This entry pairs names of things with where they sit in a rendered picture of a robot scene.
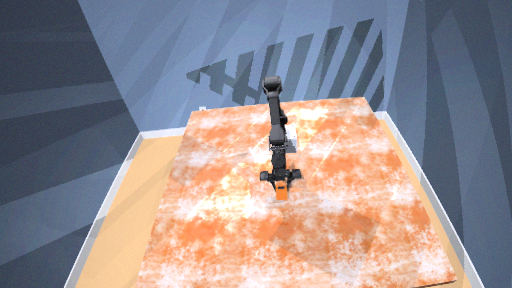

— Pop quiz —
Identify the orange block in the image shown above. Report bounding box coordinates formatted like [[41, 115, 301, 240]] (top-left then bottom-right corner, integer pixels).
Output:
[[276, 185, 288, 200]]

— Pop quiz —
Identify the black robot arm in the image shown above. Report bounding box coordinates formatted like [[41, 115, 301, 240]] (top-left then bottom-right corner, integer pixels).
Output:
[[262, 76, 290, 182]]

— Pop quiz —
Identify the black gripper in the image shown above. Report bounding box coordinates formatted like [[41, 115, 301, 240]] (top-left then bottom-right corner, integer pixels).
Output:
[[260, 160, 301, 192]]

